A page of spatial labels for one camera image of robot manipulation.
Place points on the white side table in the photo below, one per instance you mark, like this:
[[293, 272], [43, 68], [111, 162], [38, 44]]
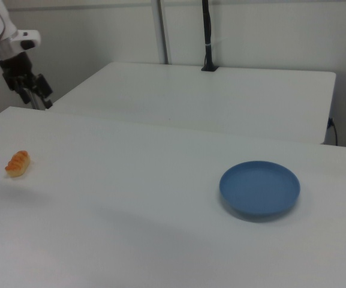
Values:
[[205, 99]]

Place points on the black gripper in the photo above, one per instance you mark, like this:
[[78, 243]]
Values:
[[15, 70]]

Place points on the black camera stand pole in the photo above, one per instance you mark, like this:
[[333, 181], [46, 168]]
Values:
[[207, 45]]

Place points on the blue round plate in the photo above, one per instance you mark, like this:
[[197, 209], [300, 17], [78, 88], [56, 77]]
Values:
[[259, 187]]

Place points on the orange bread roll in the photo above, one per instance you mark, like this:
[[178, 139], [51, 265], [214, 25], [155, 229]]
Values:
[[17, 164]]

